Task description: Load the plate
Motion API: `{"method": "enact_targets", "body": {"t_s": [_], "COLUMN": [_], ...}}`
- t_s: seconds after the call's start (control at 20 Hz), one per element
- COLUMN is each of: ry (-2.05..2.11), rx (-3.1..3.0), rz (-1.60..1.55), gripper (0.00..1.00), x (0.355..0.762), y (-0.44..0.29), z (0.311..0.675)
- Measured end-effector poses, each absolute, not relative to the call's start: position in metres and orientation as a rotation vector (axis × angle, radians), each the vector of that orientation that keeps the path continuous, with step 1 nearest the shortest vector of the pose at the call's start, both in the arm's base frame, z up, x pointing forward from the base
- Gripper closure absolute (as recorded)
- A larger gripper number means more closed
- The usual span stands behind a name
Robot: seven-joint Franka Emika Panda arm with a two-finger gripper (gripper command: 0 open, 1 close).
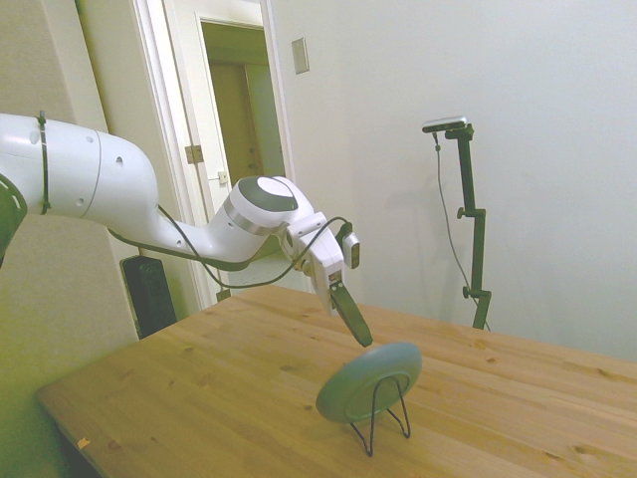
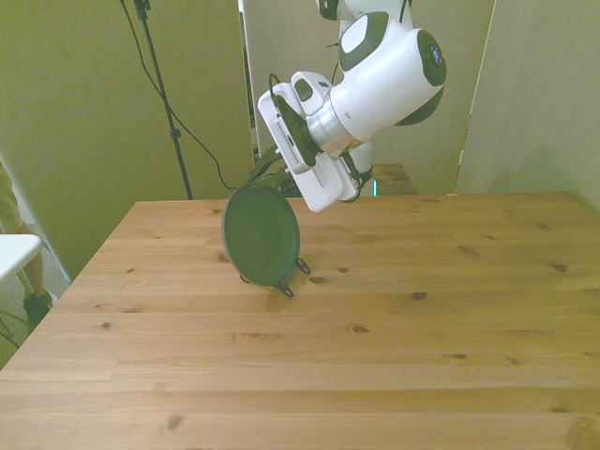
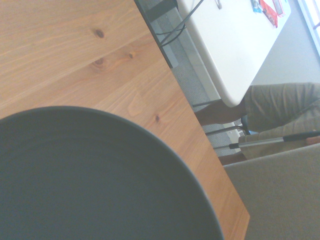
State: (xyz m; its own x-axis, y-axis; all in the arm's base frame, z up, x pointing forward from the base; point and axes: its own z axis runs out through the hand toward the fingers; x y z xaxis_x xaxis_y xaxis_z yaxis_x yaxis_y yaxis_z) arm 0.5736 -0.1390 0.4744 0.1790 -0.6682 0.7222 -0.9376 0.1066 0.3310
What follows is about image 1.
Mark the metal door strike plate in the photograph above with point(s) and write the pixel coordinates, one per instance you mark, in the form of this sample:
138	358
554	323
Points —
223	176

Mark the white door frame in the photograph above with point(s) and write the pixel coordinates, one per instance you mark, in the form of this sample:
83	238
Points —
169	99

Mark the silver exterior camera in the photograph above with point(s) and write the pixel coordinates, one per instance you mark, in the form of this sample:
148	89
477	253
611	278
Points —
445	123

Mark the black upright appliance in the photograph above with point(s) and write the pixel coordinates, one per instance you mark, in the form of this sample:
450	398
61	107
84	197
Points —
149	299

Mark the grey wall switch plate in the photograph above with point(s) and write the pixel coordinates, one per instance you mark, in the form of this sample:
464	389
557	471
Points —
300	56

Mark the small orange tape scrap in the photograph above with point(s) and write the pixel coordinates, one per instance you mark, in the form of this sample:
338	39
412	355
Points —
83	442

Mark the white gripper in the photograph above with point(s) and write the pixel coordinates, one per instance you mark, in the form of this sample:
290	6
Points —
326	259

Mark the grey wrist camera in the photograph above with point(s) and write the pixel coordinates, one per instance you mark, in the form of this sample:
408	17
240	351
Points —
352	251

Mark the brass door hinge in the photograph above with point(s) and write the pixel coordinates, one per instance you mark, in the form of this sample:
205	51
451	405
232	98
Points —
193	154

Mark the black jointed camera stand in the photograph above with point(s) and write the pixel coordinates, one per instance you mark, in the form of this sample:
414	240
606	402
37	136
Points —
468	174

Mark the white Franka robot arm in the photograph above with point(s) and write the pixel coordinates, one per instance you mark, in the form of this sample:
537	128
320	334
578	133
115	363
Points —
99	174

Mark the beige room divider panel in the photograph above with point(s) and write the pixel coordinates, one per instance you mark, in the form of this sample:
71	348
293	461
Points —
50	60

